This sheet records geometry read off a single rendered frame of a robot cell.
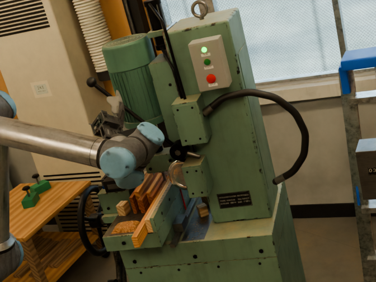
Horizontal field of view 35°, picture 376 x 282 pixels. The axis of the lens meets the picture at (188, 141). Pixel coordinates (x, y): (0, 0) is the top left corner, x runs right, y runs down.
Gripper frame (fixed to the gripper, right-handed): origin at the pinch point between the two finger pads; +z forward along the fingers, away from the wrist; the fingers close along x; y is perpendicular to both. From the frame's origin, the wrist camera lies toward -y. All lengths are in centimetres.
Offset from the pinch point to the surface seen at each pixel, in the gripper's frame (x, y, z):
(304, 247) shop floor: 54, -165, 1
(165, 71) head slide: -21.4, -10.1, -1.8
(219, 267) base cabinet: 19, -44, -50
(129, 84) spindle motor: -10.0, -3.7, 2.0
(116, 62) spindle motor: -13.7, 2.6, 6.8
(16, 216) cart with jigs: 139, -42, 70
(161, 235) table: 18.7, -22.4, -39.0
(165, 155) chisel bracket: 6.6, -26.4, -10.8
